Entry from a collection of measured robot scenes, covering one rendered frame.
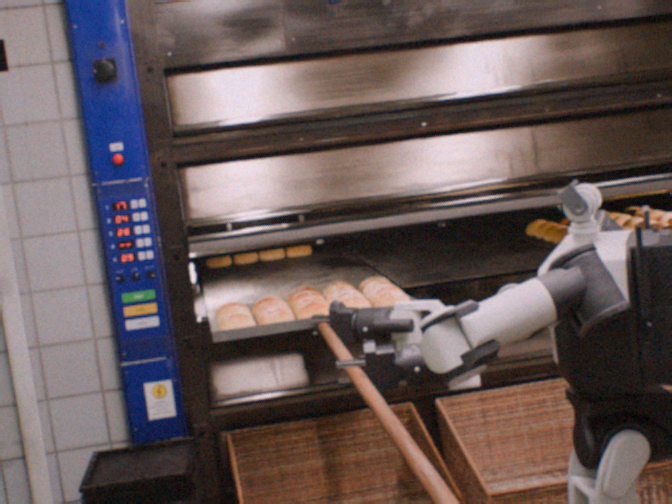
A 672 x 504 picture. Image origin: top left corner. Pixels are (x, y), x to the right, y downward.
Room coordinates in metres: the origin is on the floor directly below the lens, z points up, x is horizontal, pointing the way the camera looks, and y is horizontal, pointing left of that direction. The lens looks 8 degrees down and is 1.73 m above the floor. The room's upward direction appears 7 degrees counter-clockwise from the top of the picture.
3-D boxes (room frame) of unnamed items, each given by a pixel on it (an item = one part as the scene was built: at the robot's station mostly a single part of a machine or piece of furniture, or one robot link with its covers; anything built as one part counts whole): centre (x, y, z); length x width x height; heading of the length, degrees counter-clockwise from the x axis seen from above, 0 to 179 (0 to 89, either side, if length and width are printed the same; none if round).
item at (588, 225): (2.03, -0.52, 1.47); 0.10 x 0.07 x 0.09; 159
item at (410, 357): (2.02, -0.10, 1.18); 0.12 x 0.10 x 0.13; 90
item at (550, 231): (3.42, -1.00, 1.21); 0.61 x 0.48 x 0.06; 8
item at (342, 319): (2.42, -0.04, 1.19); 0.12 x 0.10 x 0.13; 63
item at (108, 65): (2.70, 0.55, 1.92); 0.06 x 0.04 x 0.11; 98
